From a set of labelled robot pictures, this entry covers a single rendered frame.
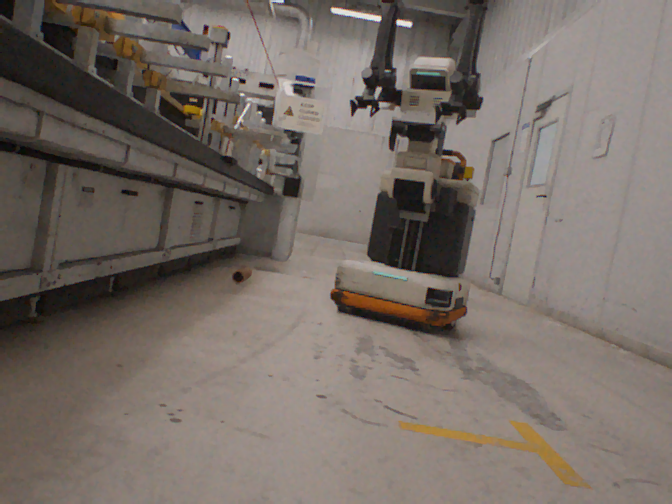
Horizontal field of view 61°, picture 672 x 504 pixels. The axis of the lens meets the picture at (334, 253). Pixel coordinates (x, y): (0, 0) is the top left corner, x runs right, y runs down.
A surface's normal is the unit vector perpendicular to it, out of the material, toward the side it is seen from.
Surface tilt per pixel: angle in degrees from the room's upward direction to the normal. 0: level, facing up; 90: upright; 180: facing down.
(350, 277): 90
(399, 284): 90
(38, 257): 90
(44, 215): 90
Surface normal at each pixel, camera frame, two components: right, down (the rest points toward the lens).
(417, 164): -0.41, 0.12
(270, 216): 0.01, 0.05
